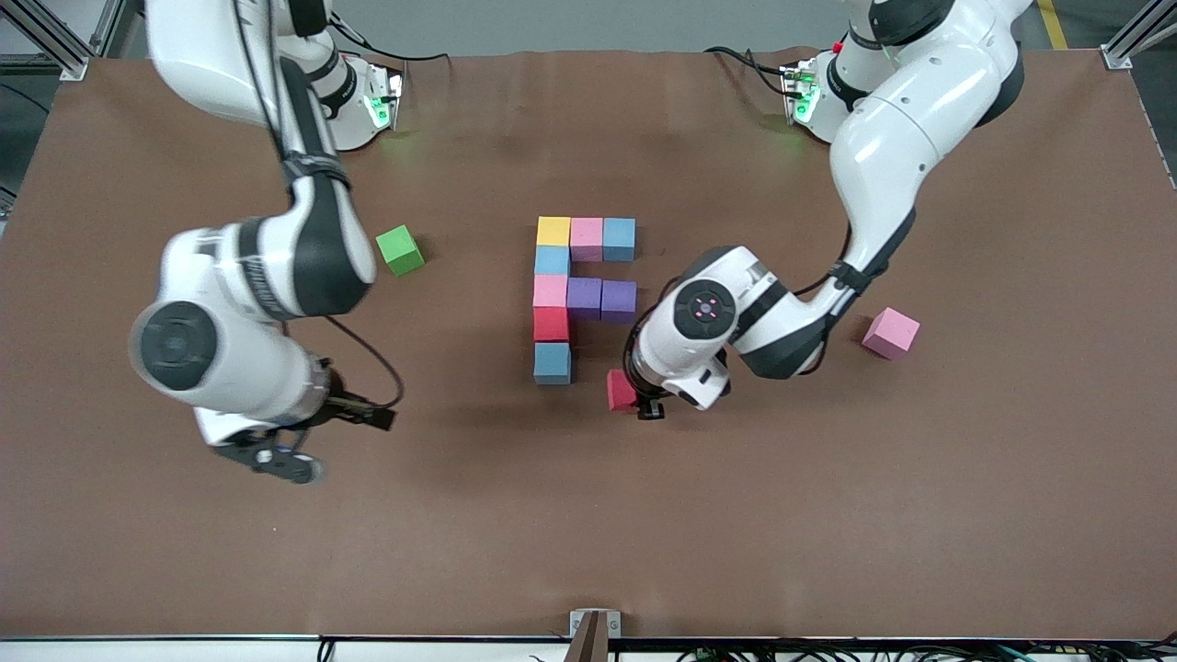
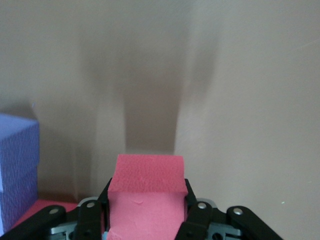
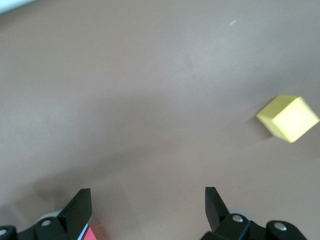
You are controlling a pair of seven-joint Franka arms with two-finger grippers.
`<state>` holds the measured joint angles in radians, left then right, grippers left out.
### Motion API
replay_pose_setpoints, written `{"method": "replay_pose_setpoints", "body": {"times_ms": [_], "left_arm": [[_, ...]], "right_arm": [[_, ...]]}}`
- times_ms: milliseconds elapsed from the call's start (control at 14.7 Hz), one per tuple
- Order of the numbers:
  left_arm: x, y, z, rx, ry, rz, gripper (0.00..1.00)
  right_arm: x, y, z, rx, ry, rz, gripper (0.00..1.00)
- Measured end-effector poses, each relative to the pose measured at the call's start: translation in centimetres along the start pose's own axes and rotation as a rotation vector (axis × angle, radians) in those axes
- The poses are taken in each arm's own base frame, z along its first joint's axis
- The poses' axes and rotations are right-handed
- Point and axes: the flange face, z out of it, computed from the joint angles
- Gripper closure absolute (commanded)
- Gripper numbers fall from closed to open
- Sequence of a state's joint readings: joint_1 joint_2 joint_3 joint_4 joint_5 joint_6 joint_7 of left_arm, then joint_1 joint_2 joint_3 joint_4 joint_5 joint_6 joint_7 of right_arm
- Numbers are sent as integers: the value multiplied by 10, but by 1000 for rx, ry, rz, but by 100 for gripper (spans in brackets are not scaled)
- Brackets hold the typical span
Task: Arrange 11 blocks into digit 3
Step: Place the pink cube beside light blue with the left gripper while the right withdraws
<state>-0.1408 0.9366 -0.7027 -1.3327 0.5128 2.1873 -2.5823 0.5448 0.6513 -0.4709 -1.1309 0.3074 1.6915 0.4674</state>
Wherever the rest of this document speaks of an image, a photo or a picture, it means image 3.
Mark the red foam cube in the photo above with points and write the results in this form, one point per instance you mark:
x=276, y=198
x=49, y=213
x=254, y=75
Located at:
x=90, y=235

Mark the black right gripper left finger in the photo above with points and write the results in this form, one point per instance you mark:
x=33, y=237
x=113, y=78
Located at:
x=75, y=212

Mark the large table cover mat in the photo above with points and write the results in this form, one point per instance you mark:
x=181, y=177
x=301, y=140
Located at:
x=125, y=87

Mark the yellow foam cube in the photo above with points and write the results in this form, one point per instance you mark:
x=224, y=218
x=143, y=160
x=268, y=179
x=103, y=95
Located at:
x=292, y=120

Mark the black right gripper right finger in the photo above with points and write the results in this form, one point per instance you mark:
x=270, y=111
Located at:
x=220, y=220

